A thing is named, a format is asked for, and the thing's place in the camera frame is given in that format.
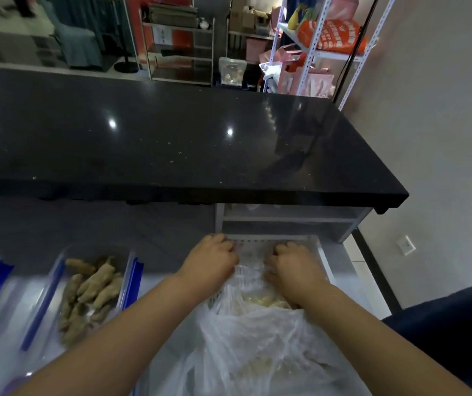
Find person's left hand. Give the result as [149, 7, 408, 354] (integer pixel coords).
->
[177, 233, 240, 302]

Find person's right hand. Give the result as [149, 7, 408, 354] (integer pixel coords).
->
[264, 241, 331, 308]

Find clear thin plastic bag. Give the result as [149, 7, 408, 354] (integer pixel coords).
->
[169, 260, 369, 396]

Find person's right forearm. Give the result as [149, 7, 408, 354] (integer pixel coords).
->
[300, 282, 472, 396]

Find person's left forearm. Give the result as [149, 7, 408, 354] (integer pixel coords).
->
[11, 273, 217, 396]

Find white under-counter rack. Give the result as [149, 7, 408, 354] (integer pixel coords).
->
[214, 203, 373, 244]

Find pale ginger roots heap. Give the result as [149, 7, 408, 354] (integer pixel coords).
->
[242, 293, 295, 310]

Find pile of brown ginger roots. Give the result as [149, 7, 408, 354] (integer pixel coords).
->
[58, 256, 124, 347]

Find pink paper shopping bag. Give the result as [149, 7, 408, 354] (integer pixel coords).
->
[277, 66, 336, 99]

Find clear plastic storage jar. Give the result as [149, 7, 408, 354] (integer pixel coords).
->
[218, 57, 248, 88]

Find person's dark blue trousers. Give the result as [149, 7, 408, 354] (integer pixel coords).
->
[382, 279, 472, 396]

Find pink bin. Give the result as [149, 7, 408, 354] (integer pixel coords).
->
[246, 38, 270, 62]

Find black stand with round base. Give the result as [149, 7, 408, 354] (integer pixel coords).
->
[111, 0, 140, 74]

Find white paper sign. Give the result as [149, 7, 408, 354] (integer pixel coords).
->
[152, 25, 174, 46]

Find black slanted pole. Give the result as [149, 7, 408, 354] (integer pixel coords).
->
[332, 0, 381, 104]

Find white slotted metal shelf rack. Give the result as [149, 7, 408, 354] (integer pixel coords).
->
[262, 0, 398, 111]

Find orange printed bag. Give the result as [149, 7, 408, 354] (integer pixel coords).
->
[296, 19, 371, 56]

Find cardboard boxes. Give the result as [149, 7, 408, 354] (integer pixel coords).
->
[228, 5, 271, 36]

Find dark flat box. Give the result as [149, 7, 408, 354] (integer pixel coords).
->
[148, 2, 200, 29]

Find yellow and green bag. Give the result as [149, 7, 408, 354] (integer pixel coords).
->
[288, 3, 317, 32]

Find teal fabric cover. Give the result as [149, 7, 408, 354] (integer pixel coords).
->
[34, 0, 137, 71]

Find pink box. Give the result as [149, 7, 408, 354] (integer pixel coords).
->
[326, 0, 360, 21]

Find white wall socket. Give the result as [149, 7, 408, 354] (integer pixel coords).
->
[396, 235, 417, 256]

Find pink handled bag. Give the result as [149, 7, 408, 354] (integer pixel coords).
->
[259, 44, 303, 65]

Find silver wire shelf rack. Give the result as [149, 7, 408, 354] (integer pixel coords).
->
[138, 5, 216, 86]

